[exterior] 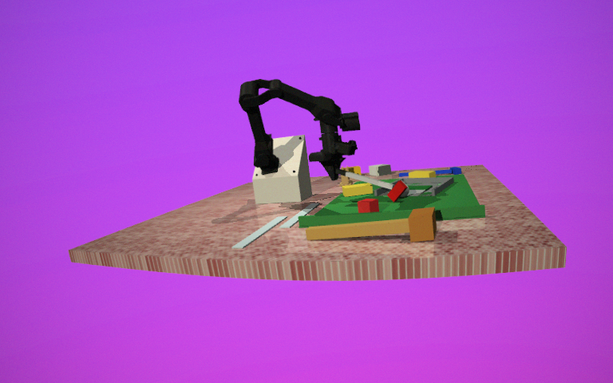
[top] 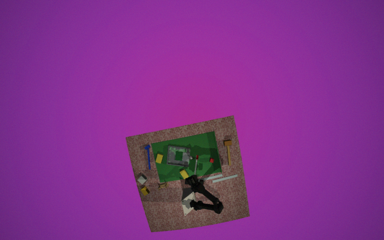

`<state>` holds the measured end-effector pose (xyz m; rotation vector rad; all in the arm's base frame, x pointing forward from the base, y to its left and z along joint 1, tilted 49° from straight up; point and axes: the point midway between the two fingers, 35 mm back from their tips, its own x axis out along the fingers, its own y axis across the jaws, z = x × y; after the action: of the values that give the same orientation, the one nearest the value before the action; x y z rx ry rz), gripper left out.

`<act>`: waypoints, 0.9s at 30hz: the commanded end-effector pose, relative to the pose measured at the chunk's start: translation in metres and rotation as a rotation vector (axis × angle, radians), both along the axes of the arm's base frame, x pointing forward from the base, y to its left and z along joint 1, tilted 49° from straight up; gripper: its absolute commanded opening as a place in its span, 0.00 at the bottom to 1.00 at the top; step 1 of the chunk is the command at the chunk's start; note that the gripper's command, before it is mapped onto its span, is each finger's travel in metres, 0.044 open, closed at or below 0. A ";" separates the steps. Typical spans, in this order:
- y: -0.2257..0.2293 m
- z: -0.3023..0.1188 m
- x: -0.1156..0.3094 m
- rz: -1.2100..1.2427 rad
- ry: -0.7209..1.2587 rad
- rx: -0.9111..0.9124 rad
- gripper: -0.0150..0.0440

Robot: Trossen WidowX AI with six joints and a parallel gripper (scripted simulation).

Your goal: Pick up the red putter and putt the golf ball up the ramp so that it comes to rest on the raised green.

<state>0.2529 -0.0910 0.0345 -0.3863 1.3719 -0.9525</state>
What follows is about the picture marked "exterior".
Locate green mat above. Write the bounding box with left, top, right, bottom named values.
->
left=315, top=174, right=480, bottom=215

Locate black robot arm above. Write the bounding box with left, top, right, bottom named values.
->
left=239, top=79, right=360, bottom=175

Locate red block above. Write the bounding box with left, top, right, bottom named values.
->
left=358, top=199, right=379, bottom=213

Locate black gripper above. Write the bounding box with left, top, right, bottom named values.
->
left=309, top=132, right=345, bottom=180

